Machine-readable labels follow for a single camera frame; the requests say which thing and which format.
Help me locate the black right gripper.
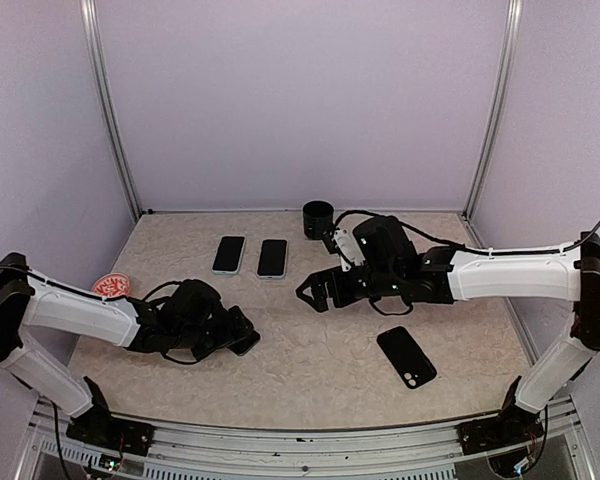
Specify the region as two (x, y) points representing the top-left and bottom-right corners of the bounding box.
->
(296, 263), (402, 311)

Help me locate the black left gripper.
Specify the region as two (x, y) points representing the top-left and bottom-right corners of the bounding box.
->
(173, 305), (253, 361)

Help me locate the black phone green edge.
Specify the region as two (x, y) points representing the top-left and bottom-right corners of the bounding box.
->
(229, 330), (261, 356)

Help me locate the lavender phone case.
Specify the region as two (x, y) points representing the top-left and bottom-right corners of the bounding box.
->
(255, 238), (289, 280)

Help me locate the black phone dark edge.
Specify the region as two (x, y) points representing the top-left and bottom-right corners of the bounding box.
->
(257, 239), (288, 276)

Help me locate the light blue phone case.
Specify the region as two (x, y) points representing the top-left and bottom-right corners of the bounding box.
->
(210, 235), (247, 277)

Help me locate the black phone white back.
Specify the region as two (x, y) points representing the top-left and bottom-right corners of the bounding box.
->
(212, 236), (246, 274)

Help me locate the black phone case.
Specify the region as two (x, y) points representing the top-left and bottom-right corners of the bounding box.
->
(376, 326), (437, 390)

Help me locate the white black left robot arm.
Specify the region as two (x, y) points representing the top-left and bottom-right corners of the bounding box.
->
(0, 253), (260, 445)

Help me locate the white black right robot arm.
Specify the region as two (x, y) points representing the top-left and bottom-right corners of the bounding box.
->
(296, 212), (600, 444)

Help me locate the dark green cup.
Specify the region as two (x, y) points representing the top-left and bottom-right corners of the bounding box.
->
(302, 200), (334, 240)

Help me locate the red white patterned bowl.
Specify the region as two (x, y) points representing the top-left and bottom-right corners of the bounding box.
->
(91, 273), (131, 299)

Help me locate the front aluminium rail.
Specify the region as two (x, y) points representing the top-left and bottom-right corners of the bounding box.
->
(14, 398), (599, 479)

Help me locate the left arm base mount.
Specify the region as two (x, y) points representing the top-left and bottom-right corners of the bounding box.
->
(66, 412), (155, 457)

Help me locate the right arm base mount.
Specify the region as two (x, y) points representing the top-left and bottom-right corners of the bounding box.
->
(456, 417), (544, 456)

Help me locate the right aluminium frame post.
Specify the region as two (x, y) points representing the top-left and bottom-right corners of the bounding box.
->
(463, 0), (523, 221)

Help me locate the aluminium frame post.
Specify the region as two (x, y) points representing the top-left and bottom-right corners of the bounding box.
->
(79, 0), (143, 222)
(463, 0), (523, 221)

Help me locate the left aluminium frame post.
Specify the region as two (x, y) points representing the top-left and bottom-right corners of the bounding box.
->
(79, 0), (143, 222)

